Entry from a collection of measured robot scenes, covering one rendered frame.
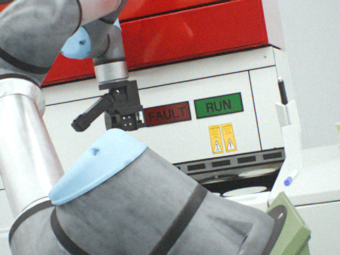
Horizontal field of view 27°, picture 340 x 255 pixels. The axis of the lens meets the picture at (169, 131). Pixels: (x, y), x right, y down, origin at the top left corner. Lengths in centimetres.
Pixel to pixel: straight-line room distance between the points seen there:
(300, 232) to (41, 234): 31
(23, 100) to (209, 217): 43
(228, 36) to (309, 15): 155
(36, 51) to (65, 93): 71
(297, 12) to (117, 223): 250
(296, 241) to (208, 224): 11
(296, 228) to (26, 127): 47
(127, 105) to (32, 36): 56
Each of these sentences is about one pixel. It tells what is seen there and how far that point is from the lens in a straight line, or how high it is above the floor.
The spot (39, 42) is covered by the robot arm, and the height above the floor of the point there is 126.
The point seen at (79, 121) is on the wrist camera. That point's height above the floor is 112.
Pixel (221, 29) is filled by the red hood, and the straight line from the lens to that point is 168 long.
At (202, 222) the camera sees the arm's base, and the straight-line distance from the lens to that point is 78.
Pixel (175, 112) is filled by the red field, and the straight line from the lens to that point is 175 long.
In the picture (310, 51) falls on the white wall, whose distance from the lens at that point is 319.
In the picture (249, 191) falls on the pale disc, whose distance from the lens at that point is 162.
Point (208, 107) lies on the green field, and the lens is 173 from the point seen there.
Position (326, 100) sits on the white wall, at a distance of 320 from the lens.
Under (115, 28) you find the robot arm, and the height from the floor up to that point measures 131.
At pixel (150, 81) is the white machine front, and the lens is 176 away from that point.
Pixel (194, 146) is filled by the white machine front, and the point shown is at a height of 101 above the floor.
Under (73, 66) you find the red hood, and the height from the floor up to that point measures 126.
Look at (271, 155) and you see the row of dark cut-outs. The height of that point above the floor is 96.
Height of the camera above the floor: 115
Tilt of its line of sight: 3 degrees down
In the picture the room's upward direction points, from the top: 10 degrees counter-clockwise
